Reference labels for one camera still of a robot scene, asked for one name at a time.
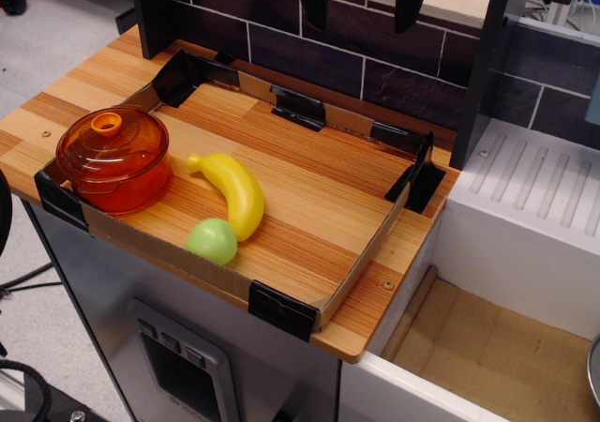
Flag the orange transparent plastic pot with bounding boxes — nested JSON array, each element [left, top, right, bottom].
[[55, 106, 173, 215]]

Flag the black caster wheel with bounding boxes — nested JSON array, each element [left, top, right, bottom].
[[1, 0, 27, 16]]

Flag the green plastic apple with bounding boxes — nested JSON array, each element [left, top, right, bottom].
[[185, 218, 238, 265]]

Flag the white toy sink unit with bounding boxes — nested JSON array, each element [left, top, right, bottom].
[[338, 121, 599, 421]]

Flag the metal bowl rim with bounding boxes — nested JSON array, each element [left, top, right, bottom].
[[586, 335, 600, 405]]

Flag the cardboard fence with black tape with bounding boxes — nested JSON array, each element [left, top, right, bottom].
[[26, 47, 457, 356]]

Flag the grey toy dishwasher front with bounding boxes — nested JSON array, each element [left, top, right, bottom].
[[26, 204, 340, 421]]

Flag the black shelf post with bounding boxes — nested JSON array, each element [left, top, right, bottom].
[[450, 0, 508, 170]]

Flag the orange transparent pot lid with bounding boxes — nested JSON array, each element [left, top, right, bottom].
[[56, 106, 169, 183]]

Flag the black cable on floor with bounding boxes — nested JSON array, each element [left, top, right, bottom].
[[0, 261, 63, 296]]

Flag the yellow plastic banana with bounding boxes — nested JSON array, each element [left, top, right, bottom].
[[186, 153, 265, 242]]

